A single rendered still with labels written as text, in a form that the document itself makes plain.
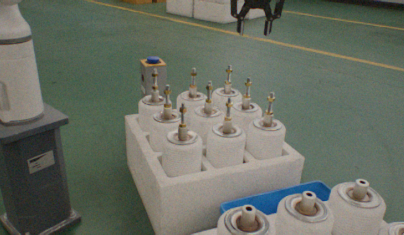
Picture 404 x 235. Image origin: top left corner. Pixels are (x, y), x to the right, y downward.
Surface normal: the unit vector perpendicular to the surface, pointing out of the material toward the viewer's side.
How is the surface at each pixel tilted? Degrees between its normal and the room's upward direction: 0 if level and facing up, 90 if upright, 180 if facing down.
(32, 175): 90
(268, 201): 88
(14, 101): 90
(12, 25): 18
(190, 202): 90
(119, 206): 0
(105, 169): 0
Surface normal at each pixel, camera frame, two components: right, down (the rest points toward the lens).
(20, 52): 0.81, 0.29
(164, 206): 0.38, 0.41
